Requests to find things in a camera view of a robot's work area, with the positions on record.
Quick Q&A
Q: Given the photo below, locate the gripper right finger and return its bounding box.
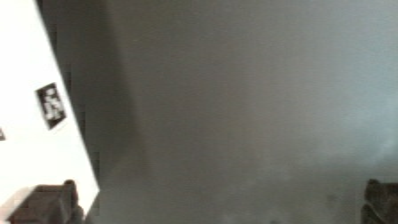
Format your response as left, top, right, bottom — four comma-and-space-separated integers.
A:
361, 179, 398, 224

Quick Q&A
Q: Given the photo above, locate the white cabinet body box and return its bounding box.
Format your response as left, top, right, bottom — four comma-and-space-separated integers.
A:
36, 0, 398, 224

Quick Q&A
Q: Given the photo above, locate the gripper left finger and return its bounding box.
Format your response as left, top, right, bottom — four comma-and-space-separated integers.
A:
7, 180, 84, 224

